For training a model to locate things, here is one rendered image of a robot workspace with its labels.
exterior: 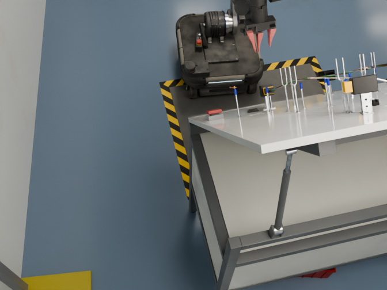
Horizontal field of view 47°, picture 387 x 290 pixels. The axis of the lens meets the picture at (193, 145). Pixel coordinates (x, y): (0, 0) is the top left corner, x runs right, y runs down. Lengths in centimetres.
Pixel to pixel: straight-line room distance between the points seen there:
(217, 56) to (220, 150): 117
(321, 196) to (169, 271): 102
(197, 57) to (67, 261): 149
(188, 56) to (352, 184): 149
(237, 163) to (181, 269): 86
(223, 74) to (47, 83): 123
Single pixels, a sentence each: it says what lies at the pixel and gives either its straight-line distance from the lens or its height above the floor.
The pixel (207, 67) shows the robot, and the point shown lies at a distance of 284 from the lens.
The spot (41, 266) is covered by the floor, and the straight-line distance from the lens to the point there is 263.
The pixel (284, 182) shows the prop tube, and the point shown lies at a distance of 129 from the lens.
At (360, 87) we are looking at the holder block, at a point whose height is 159.
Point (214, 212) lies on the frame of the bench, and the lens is 175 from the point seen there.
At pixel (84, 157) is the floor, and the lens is 285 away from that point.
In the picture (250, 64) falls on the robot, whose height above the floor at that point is 24.
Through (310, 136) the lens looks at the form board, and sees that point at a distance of 92.
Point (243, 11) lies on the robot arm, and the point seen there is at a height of 131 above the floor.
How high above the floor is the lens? 241
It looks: 58 degrees down
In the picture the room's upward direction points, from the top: 1 degrees clockwise
